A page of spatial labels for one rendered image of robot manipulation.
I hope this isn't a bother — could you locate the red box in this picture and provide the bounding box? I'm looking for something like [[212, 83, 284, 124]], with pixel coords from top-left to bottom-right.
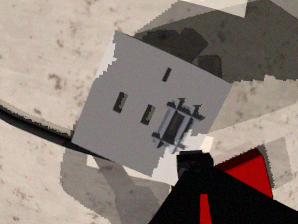
[[200, 148, 274, 224]]

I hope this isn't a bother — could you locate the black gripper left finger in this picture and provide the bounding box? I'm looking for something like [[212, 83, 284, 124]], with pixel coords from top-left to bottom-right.
[[149, 169, 201, 224]]

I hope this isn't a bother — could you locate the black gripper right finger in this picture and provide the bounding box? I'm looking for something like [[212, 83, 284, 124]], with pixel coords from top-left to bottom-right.
[[206, 168, 298, 224]]

